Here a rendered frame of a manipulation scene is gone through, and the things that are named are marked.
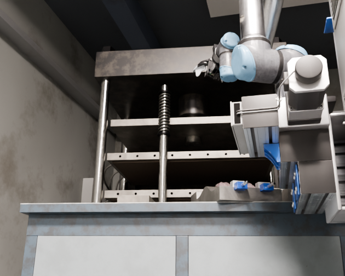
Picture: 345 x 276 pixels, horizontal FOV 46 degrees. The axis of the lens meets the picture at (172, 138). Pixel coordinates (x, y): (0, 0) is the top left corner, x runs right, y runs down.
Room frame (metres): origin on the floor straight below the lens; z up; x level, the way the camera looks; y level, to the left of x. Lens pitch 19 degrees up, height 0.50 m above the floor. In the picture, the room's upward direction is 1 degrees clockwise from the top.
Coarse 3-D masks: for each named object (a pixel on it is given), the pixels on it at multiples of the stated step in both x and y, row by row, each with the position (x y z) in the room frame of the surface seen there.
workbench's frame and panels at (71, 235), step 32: (32, 224) 1.75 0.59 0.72; (64, 224) 1.73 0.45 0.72; (96, 224) 1.72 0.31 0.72; (128, 224) 1.70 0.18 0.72; (160, 224) 1.68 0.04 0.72; (192, 224) 1.67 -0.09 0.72; (224, 224) 1.65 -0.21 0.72; (256, 224) 1.64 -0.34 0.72; (288, 224) 1.62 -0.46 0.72; (320, 224) 1.61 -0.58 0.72; (32, 256) 1.75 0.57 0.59; (64, 256) 1.73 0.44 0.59; (96, 256) 1.72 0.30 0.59; (128, 256) 1.70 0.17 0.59; (160, 256) 1.69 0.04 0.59; (192, 256) 1.67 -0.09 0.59; (224, 256) 1.66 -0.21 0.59; (256, 256) 1.64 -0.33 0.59; (288, 256) 1.63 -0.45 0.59; (320, 256) 1.61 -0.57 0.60
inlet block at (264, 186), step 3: (255, 183) 1.63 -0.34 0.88; (258, 183) 1.60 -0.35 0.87; (261, 183) 1.60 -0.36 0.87; (264, 183) 1.56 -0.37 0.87; (267, 183) 1.56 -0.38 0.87; (270, 183) 1.57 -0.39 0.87; (273, 183) 1.53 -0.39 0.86; (255, 186) 1.63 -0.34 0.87; (258, 186) 1.60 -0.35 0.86; (261, 186) 1.58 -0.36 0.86; (264, 186) 1.56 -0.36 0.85; (267, 186) 1.56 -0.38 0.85; (270, 186) 1.54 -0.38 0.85; (273, 186) 1.57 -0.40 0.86; (261, 189) 1.58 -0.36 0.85; (264, 189) 1.56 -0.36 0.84; (267, 189) 1.56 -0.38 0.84; (270, 189) 1.57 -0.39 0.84; (273, 189) 1.57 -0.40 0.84
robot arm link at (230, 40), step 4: (228, 32) 1.43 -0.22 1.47; (232, 32) 1.43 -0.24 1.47; (224, 36) 1.42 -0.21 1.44; (228, 36) 1.42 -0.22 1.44; (232, 36) 1.43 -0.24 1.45; (236, 36) 1.43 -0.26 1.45; (224, 40) 1.42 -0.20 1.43; (228, 40) 1.42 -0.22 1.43; (232, 40) 1.43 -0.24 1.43; (236, 40) 1.43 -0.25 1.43; (220, 44) 1.46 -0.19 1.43; (224, 44) 1.44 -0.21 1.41; (228, 44) 1.42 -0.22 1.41; (232, 44) 1.43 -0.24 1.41; (236, 44) 1.43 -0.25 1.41; (216, 48) 1.51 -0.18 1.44; (220, 48) 1.46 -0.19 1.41; (224, 48) 1.45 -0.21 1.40; (228, 48) 1.44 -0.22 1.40; (232, 48) 1.44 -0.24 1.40; (216, 52) 1.52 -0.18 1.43; (220, 52) 1.47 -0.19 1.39
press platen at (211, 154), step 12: (108, 156) 2.57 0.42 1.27; (120, 156) 2.58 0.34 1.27; (132, 156) 2.55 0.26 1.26; (144, 156) 2.54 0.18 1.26; (156, 156) 2.53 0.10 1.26; (168, 156) 2.52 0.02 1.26; (180, 156) 2.51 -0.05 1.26; (192, 156) 2.50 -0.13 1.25; (204, 156) 2.49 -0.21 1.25; (216, 156) 2.48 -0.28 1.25; (228, 156) 2.47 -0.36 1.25; (240, 156) 2.46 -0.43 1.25; (264, 180) 3.07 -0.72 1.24
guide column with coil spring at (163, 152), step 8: (168, 88) 2.49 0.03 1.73; (160, 96) 2.49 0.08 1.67; (168, 104) 2.49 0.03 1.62; (160, 120) 2.49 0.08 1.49; (160, 128) 2.48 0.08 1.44; (160, 136) 2.48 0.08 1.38; (160, 144) 2.48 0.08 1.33; (160, 152) 2.48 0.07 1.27; (160, 160) 2.48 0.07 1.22; (160, 168) 2.48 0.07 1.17; (160, 176) 2.48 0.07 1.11; (160, 184) 2.48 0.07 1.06; (160, 192) 2.48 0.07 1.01; (160, 200) 2.48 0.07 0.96
